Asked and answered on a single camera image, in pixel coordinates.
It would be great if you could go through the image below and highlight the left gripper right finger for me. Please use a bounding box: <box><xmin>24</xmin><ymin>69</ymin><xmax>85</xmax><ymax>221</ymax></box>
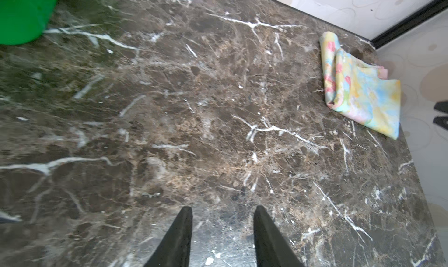
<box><xmin>253</xmin><ymin>205</ymin><xmax>305</xmax><ymax>267</ymax></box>

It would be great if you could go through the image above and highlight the green plastic basket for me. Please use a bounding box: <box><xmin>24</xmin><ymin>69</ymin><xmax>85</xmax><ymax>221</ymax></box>
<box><xmin>1</xmin><ymin>0</ymin><xmax>57</xmax><ymax>45</ymax></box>

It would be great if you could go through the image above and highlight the black right corner post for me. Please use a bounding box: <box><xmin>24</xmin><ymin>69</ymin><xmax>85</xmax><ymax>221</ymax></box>
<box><xmin>371</xmin><ymin>0</ymin><xmax>448</xmax><ymax>49</ymax></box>

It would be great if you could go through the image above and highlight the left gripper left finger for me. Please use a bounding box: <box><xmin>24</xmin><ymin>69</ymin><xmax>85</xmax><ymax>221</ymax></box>
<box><xmin>144</xmin><ymin>206</ymin><xmax>193</xmax><ymax>267</ymax></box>

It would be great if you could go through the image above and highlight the pastel floral skirt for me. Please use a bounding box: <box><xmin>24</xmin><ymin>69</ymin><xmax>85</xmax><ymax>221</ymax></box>
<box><xmin>319</xmin><ymin>31</ymin><xmax>401</xmax><ymax>139</ymax></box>

